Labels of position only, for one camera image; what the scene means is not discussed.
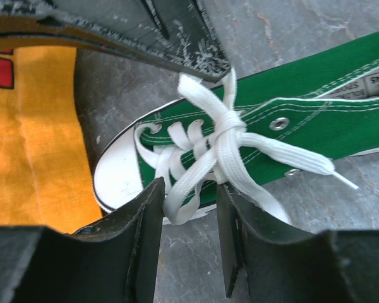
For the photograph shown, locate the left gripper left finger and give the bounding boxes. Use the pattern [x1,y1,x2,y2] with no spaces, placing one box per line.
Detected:
[0,178,165,302]

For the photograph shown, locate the orange Mickey Mouse pillow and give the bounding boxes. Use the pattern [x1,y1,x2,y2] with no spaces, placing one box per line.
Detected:
[0,47,102,233]

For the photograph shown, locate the green sneaker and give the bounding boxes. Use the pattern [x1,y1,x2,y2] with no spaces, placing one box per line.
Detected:
[93,32,379,214]

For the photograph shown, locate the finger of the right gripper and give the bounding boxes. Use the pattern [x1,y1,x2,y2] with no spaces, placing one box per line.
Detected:
[0,0,231,82]

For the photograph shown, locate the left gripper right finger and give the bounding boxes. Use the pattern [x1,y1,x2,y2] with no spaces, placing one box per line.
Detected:
[216,184,379,302]

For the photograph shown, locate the white shoelace sneaker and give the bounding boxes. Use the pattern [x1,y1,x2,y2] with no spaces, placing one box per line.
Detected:
[133,70,358,225]

